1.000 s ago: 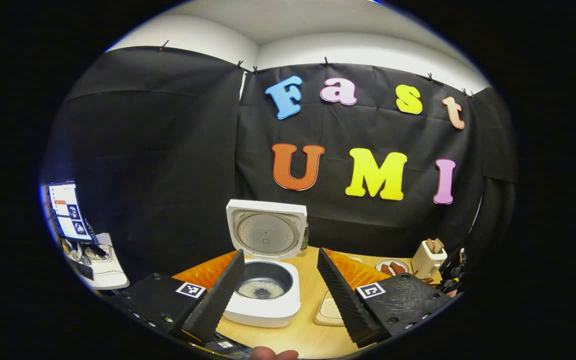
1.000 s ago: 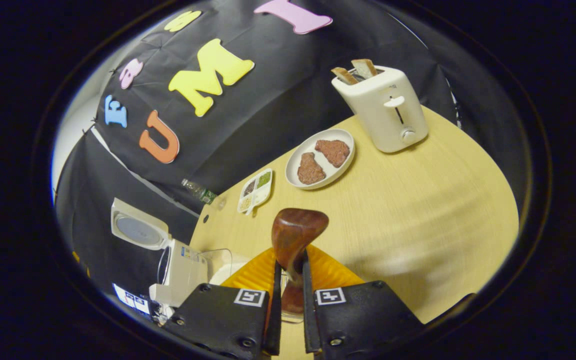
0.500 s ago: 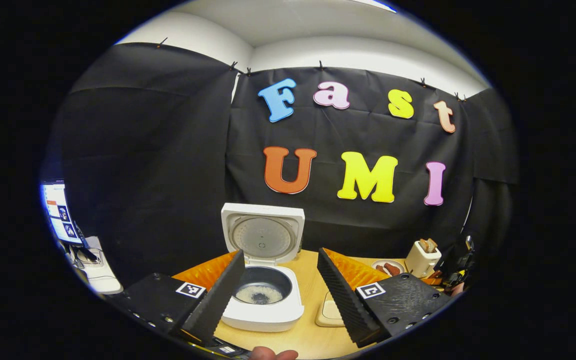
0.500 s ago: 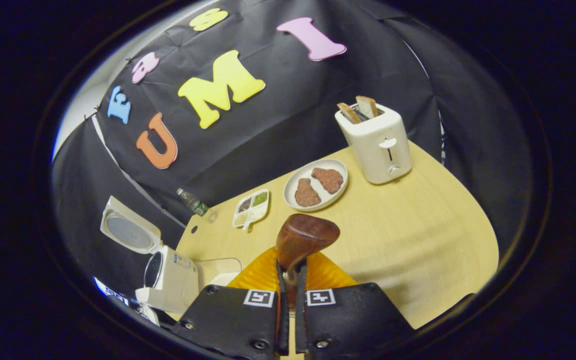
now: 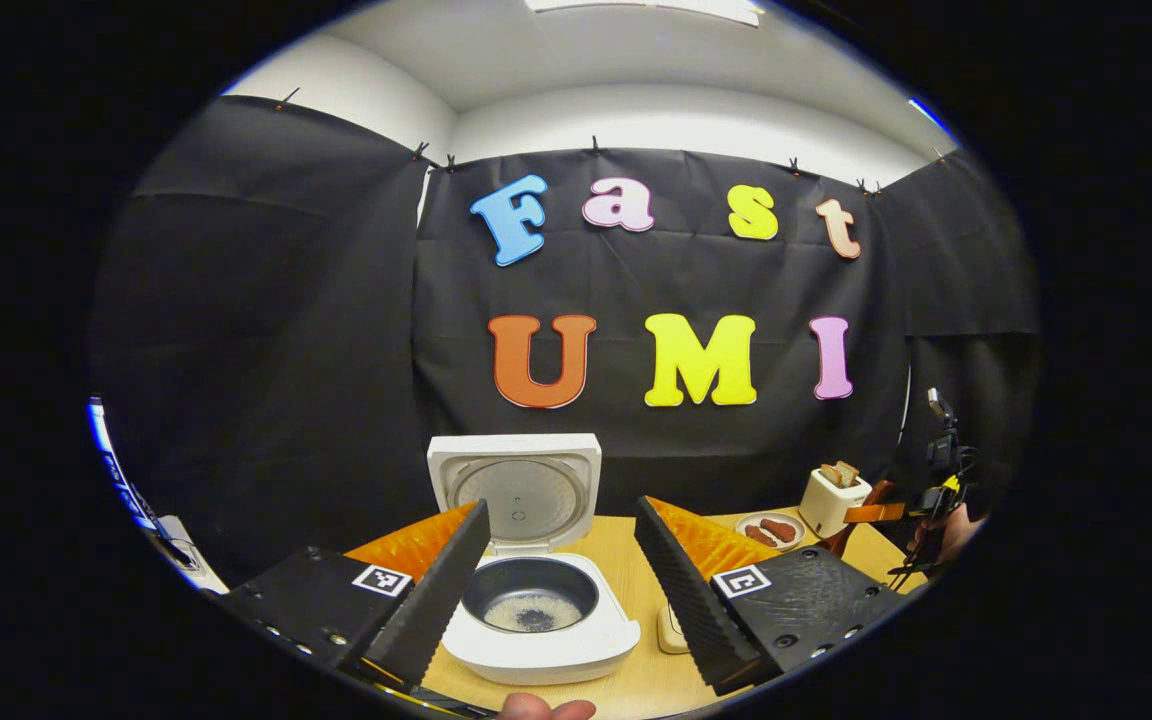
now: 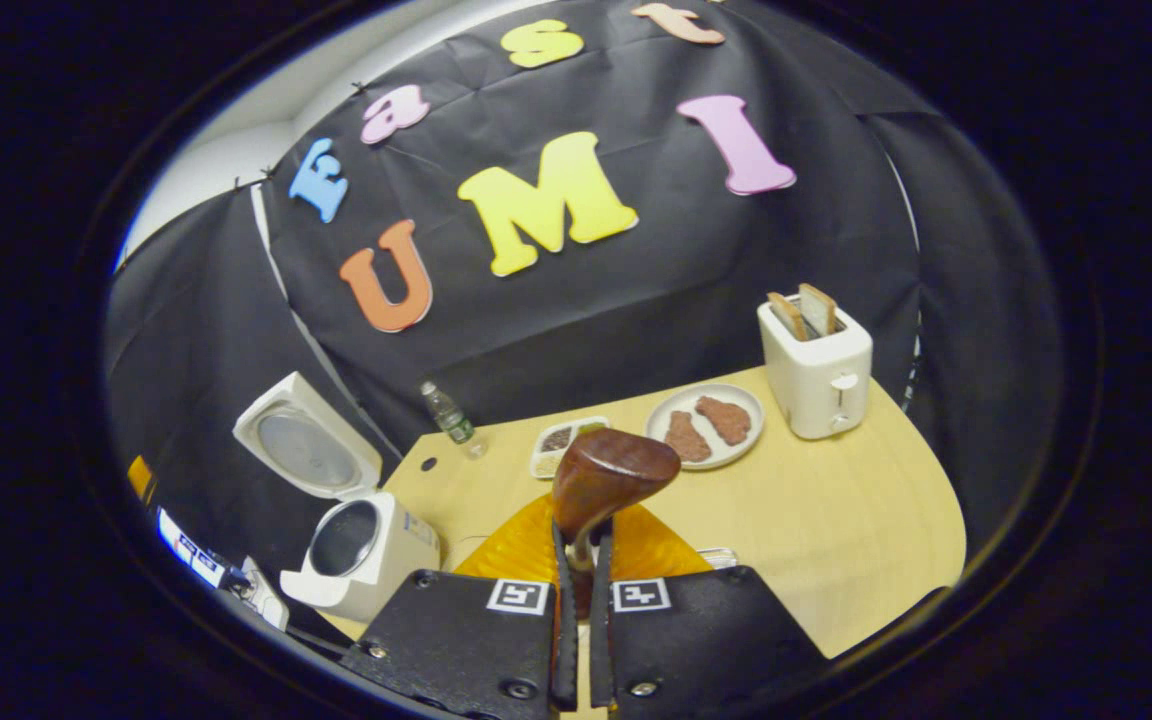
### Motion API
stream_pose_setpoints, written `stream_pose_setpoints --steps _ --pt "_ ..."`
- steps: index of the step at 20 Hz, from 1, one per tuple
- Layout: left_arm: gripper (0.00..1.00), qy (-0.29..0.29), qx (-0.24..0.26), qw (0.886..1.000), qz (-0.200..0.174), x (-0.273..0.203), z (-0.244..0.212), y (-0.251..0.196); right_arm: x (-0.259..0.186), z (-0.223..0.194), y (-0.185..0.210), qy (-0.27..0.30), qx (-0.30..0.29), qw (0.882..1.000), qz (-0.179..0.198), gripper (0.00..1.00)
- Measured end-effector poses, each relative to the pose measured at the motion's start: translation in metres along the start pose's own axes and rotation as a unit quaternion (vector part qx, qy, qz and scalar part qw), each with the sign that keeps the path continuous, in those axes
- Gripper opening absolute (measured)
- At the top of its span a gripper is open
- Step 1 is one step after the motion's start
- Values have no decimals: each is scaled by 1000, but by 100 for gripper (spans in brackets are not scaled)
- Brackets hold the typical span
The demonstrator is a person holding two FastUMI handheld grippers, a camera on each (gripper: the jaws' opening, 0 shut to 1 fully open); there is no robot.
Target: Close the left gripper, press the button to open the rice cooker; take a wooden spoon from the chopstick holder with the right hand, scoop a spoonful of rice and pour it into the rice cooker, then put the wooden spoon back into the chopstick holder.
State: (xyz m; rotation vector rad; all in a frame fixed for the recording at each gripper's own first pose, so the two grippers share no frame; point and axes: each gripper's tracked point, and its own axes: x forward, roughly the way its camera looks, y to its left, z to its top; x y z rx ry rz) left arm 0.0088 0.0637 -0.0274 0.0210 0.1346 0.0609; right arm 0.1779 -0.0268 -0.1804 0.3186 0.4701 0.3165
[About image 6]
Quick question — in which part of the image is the brown meat piece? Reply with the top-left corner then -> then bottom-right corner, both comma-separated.
664,410 -> 712,464
694,395 -> 752,447

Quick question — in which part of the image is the white rice cooker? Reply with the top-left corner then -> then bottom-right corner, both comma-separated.
233,372 -> 442,623

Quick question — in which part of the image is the white toaster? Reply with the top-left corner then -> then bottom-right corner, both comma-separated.
757,295 -> 874,441

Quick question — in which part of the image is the brown wooden spoon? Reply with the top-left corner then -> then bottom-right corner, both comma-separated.
551,428 -> 683,621

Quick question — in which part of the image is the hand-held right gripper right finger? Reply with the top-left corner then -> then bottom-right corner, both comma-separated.
591,503 -> 832,720

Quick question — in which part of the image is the white round plate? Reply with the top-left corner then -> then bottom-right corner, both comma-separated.
645,383 -> 766,471

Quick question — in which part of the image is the clear plastic water bottle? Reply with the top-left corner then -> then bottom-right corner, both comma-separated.
420,380 -> 487,461

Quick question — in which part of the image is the lit computer screen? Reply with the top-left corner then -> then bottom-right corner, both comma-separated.
156,508 -> 229,591

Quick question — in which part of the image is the white divided grain dish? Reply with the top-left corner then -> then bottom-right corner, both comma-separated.
530,416 -> 612,481

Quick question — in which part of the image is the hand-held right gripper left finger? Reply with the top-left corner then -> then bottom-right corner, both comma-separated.
341,495 -> 579,720

